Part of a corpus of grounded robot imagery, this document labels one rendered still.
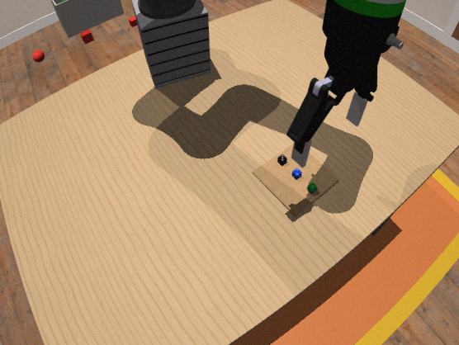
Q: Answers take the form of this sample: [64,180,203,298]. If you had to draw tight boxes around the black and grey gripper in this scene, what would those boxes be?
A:
[286,38,381,168]

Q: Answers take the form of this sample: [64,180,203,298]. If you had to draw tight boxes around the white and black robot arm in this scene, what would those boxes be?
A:
[138,0,406,55]

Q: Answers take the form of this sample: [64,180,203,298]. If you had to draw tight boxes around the blue die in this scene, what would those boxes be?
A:
[292,168,302,179]

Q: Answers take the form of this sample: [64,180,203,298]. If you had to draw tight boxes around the green die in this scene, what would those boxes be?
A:
[307,182,317,194]

